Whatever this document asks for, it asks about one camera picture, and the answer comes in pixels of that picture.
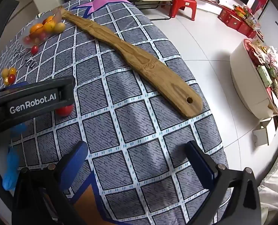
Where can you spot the red wall poster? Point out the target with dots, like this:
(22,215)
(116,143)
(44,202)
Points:
(262,1)

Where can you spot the red cherry tomato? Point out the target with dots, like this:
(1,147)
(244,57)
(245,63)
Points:
(34,49)
(65,110)
(11,77)

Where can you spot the black folding cot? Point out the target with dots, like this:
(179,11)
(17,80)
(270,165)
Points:
(150,3)

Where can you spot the clear plastic bag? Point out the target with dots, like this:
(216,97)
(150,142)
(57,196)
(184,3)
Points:
(27,36)

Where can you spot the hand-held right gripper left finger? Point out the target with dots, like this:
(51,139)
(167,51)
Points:
(75,155)

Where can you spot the round white table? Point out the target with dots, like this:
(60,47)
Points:
(244,75)

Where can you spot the long wooden paddle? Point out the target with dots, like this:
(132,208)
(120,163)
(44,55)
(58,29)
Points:
(139,58)

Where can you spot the grey checked star tablecloth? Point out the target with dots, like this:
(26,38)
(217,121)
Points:
(134,126)

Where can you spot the yellow cherry tomato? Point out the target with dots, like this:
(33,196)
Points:
(6,81)
(5,72)
(13,70)

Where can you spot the open cardboard box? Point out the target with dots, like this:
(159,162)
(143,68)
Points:
(265,132)

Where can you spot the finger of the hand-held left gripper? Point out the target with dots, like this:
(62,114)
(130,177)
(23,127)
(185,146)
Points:
(10,168)
(20,129)

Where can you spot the stack of red gift boxes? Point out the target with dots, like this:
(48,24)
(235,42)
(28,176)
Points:
(237,22)

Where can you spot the white lace cloth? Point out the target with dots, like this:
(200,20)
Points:
(275,185)

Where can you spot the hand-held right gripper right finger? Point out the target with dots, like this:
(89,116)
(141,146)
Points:
(200,160)

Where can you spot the red plastic stool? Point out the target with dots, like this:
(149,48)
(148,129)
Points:
(184,5)

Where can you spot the pile of mixed cherry tomatoes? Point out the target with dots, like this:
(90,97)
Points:
(47,25)

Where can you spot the heap of snack packets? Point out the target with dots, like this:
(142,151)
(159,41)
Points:
(269,68)

